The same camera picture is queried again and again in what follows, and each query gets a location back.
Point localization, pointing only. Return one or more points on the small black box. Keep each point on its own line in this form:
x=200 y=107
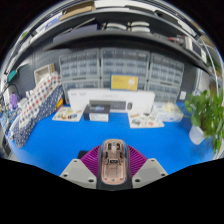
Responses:
x=96 y=113

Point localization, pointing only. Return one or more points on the patterned checked cloth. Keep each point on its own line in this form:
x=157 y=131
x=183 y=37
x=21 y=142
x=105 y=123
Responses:
x=36 y=106

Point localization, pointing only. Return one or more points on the dark wall shelf unit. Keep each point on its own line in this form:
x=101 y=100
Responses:
x=116 y=33

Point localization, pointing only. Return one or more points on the yellow flat box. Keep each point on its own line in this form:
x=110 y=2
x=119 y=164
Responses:
x=124 y=82

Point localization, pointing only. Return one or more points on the green plant in white pot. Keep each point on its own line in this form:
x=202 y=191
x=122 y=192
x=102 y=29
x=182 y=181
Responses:
x=208 y=116

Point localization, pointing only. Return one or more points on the long white keyboard box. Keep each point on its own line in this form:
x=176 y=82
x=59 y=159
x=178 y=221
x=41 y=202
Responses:
x=143 y=98

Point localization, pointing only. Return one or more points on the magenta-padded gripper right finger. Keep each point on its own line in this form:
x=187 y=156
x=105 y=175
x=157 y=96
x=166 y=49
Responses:
x=150 y=171

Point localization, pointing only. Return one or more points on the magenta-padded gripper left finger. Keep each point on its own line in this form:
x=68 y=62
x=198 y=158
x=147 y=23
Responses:
x=78 y=173

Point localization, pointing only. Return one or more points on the illustrated white card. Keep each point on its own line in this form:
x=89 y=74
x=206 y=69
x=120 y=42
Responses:
x=66 y=114
x=145 y=120

